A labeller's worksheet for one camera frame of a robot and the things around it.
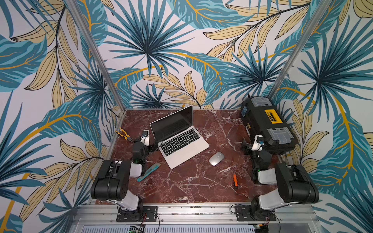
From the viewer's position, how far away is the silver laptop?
0.94 meters

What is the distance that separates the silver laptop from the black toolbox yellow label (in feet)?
1.13

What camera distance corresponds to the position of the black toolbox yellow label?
0.84 metres
